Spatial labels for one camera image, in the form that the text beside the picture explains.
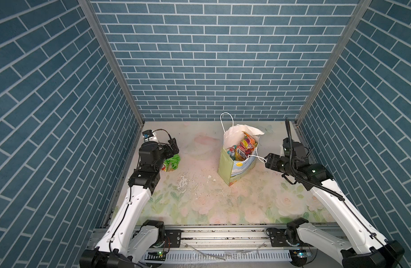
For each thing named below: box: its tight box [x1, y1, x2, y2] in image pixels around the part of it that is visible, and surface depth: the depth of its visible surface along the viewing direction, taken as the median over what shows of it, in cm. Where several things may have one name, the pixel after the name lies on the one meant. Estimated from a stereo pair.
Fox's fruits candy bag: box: [235, 131, 258, 161], surface depth 86 cm
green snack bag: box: [161, 153, 181, 172], surface depth 91 cm
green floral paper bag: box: [217, 112, 267, 186], surface depth 85 cm
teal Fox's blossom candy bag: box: [226, 145, 238, 161], surface depth 93 cm
